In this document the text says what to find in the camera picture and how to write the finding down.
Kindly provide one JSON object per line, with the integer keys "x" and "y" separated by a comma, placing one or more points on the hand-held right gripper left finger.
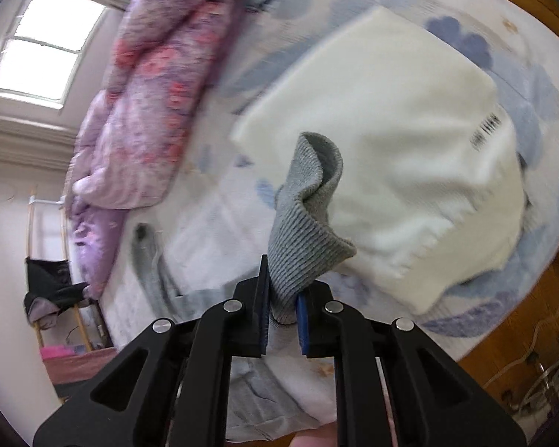
{"x": 262, "y": 321}

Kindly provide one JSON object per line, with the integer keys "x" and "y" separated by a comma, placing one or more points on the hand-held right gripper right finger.
{"x": 302, "y": 328}

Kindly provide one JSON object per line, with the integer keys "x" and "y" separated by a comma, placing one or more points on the grey knitted sock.
{"x": 303, "y": 237}

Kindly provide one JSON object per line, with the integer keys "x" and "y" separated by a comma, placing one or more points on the person's pink clothing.
{"x": 314, "y": 438}

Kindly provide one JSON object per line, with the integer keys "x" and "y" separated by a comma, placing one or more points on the maroon striped cloth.
{"x": 79, "y": 372}

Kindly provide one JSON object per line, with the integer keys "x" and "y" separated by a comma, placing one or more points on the white knit sweater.
{"x": 391, "y": 149}

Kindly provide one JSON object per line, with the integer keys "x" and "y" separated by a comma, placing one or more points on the pink cloth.
{"x": 56, "y": 351}

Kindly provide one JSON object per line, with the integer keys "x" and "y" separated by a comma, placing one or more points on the wooden ladder rack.
{"x": 67, "y": 242}

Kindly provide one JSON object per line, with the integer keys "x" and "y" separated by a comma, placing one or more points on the lavender cloth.
{"x": 44, "y": 314}

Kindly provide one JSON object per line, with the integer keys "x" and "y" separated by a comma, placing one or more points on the black cloth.
{"x": 46, "y": 279}

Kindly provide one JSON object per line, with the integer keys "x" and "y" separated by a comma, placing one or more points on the purple floral quilt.
{"x": 158, "y": 84}

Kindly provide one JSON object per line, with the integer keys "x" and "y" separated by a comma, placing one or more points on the floral printed bed sheet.
{"x": 531, "y": 102}

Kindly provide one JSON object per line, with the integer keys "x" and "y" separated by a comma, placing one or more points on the window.
{"x": 42, "y": 51}

